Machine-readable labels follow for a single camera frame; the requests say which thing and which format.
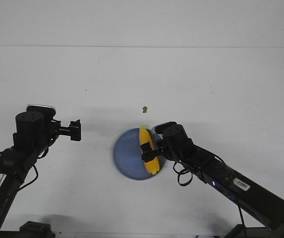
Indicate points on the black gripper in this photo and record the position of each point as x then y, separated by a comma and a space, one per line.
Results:
148, 154
74, 131

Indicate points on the yellow corn cob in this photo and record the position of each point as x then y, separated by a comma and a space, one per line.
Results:
152, 167

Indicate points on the blue round plate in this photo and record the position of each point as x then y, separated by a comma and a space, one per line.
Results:
127, 156

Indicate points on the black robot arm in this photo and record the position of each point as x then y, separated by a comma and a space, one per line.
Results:
258, 202
36, 132

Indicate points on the small brown table chip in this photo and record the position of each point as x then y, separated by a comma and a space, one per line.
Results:
144, 109

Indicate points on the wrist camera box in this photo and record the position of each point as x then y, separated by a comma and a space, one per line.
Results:
160, 128
48, 111

